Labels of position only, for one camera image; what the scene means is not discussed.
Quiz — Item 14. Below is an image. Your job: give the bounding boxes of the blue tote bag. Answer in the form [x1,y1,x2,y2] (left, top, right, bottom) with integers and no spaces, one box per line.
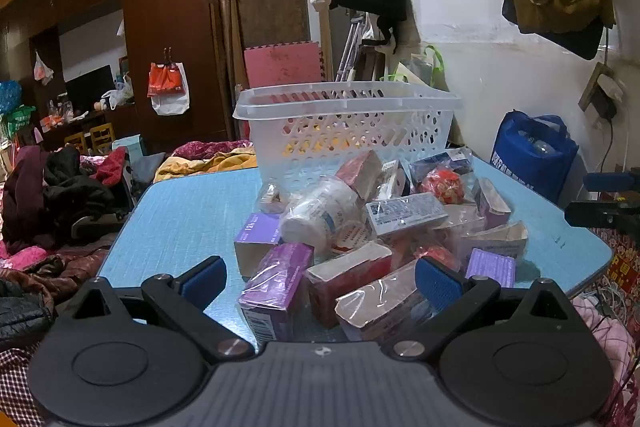
[489,110,581,208]

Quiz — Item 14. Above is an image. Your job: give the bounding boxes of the teal box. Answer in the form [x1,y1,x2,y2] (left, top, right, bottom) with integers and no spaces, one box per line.
[112,134,146,158]

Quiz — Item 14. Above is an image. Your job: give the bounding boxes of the black power adapter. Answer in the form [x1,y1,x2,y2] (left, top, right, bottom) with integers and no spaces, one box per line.
[590,87,618,120]

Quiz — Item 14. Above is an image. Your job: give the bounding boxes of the dark puffer jacket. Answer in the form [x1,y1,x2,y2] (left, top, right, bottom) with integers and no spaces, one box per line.
[0,247,111,348]

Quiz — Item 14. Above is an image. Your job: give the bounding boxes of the red wrapped box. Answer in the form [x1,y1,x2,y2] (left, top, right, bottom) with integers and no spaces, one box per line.
[305,241,393,328]

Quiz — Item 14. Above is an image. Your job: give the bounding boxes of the black hanging bag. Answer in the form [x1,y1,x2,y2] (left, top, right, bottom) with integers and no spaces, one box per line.
[502,0,606,60]

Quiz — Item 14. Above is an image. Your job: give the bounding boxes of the white jar in plastic bag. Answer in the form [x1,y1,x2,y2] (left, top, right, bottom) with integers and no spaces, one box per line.
[280,177,366,260]

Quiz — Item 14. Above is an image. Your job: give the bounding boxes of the purple striped box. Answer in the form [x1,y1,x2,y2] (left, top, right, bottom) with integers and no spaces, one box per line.
[465,248,516,288]

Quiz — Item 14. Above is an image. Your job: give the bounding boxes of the white blue label box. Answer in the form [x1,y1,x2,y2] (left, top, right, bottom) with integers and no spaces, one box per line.
[364,193,449,235]

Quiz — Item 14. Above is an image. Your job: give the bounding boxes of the pink fleece blanket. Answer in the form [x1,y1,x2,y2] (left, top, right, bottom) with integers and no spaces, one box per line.
[570,292,640,427]

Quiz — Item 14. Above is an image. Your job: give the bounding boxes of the green plastic basket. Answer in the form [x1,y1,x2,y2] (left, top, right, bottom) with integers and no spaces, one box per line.
[2,106,37,138]

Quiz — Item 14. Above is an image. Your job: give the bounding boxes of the orange white hanging bag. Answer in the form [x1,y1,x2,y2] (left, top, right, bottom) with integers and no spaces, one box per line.
[147,62,190,115]

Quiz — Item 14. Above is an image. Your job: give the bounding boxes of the white hanging plastic bag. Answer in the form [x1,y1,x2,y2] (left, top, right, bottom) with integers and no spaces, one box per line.
[33,52,54,85]

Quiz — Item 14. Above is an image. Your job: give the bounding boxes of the metal crutches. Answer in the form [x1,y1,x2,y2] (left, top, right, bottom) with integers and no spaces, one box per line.
[335,10,371,83]

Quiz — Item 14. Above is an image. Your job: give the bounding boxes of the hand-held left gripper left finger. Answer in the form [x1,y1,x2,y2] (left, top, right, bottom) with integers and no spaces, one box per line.
[50,256,255,364]

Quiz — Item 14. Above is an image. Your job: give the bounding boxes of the small clear bagged item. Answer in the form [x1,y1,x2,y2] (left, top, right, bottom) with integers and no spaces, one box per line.
[257,182,291,214]

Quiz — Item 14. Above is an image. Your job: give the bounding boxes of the pink foam mat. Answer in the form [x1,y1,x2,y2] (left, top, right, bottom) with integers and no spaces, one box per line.
[243,41,325,89]

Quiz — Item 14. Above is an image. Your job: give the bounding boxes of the pink box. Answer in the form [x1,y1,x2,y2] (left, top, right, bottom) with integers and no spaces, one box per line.
[335,264,436,343]

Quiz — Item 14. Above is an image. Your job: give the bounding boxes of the brown wooden wardrobe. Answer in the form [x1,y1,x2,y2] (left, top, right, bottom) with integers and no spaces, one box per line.
[0,0,231,153]

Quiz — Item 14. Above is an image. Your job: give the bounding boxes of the beige open box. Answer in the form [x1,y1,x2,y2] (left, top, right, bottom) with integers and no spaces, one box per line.
[460,221,529,263]

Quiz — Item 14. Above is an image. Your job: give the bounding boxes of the white red label packet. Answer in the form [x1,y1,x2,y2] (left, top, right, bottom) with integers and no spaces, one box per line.
[330,222,376,258]

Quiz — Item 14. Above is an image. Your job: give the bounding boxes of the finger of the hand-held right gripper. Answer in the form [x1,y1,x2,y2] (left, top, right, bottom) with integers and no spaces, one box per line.
[583,172,634,192]
[565,201,640,229]

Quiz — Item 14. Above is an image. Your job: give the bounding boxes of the yellow wooden chair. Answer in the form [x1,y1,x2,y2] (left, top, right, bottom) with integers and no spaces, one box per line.
[90,122,115,154]
[64,132,88,155]

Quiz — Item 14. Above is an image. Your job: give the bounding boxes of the green handled tote bag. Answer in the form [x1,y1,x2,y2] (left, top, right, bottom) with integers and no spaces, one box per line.
[382,44,448,90]

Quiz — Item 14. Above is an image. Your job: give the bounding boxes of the blue mesh bag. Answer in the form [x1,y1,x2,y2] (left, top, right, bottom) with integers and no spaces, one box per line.
[0,80,23,113]

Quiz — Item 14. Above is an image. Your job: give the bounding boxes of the clear bag with black item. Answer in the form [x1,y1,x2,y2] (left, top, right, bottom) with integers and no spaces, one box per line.
[410,147,476,180]

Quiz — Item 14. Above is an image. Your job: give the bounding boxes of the yellow blanket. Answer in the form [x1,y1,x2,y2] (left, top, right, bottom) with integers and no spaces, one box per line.
[154,150,258,183]

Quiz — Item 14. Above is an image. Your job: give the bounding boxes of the dark clothes pile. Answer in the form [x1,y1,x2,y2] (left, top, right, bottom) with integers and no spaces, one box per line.
[0,144,131,248]

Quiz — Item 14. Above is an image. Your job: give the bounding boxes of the clear plastic basket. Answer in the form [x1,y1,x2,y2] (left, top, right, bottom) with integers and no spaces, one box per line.
[232,81,463,203]

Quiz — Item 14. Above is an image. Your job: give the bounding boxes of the purple wrapped box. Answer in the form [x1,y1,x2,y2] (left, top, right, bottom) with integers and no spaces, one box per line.
[239,242,315,343]

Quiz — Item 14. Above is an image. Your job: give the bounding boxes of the white power strip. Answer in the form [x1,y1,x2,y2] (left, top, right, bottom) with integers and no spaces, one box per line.
[597,74,626,100]

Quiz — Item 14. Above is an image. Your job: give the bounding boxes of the small purple box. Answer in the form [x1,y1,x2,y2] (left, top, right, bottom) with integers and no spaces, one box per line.
[234,212,286,278]

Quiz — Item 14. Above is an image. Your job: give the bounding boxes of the purple white box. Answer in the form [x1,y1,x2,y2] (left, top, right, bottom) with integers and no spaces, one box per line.
[472,178,513,228]

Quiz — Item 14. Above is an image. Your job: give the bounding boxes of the red ball in plastic bag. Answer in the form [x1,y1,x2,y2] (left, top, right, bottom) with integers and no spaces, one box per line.
[420,164,463,205]

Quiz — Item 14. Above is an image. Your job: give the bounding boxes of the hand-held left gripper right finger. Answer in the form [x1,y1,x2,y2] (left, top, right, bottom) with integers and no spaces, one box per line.
[382,257,586,362]

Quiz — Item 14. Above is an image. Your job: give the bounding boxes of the black television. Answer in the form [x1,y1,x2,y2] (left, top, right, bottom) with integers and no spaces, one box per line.
[64,64,116,113]

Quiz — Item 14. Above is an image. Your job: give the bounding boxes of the white wrapped box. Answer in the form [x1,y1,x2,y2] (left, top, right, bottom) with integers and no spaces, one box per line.
[377,160,408,200]

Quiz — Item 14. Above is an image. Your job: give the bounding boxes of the red white box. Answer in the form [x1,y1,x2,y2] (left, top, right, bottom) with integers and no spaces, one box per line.
[335,150,383,200]

